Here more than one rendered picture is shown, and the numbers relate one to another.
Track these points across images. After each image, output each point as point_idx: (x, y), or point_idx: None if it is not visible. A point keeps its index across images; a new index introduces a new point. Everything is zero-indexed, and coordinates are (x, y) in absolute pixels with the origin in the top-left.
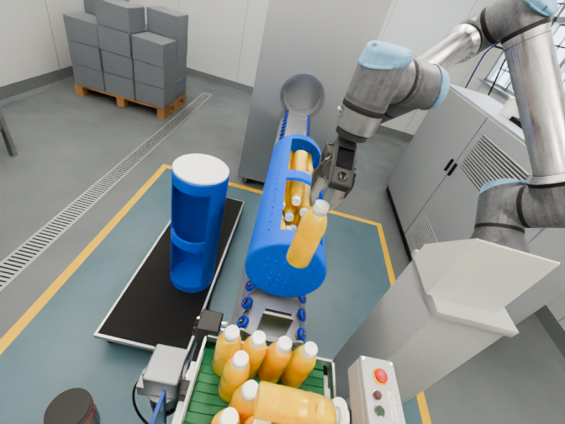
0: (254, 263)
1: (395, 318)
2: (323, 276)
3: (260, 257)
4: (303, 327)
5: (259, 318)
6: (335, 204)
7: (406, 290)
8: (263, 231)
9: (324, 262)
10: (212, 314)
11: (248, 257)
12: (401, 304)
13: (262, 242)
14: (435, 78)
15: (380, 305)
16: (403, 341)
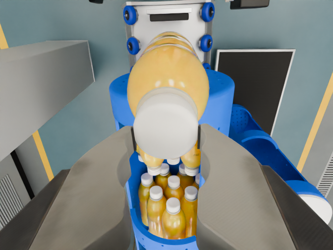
0: (220, 78)
1: (19, 96)
2: (113, 84)
3: (217, 83)
4: (128, 36)
5: (185, 32)
6: (106, 139)
7: (2, 126)
8: (224, 125)
9: (114, 96)
10: (255, 0)
11: (234, 82)
12: (10, 111)
13: (225, 100)
14: None
15: (44, 116)
16: (5, 65)
